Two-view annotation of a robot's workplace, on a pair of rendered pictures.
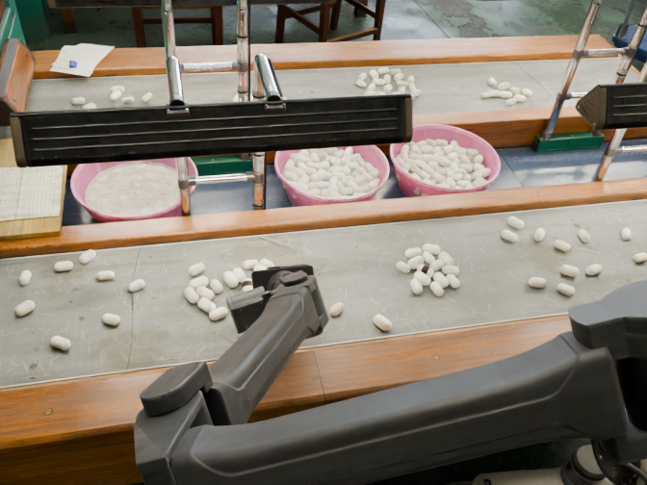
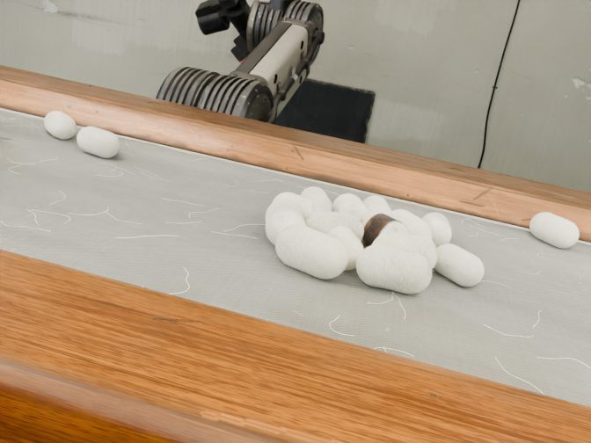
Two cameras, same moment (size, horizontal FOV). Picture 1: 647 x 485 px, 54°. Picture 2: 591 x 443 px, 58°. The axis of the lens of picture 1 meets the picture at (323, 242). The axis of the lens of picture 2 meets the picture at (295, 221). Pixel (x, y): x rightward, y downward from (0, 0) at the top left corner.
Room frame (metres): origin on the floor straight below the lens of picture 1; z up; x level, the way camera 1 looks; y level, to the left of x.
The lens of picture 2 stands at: (1.19, -0.13, 0.84)
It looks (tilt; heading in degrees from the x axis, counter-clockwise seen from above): 17 degrees down; 205
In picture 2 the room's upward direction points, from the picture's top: 11 degrees clockwise
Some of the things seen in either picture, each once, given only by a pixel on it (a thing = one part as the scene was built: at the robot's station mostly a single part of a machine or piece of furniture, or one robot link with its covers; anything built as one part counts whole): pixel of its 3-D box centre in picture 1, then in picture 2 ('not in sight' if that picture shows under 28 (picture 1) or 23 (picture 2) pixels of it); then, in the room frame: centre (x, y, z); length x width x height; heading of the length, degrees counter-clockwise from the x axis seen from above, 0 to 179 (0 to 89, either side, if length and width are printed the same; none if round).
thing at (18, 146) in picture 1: (223, 122); not in sight; (0.86, 0.18, 1.08); 0.62 x 0.08 x 0.07; 107
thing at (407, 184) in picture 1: (441, 170); not in sight; (1.29, -0.27, 0.72); 0.27 x 0.27 x 0.10
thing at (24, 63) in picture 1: (13, 79); not in sight; (1.33, 0.78, 0.83); 0.30 x 0.06 x 0.07; 17
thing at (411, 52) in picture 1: (341, 78); not in sight; (1.78, 0.00, 0.67); 1.81 x 0.12 x 0.19; 107
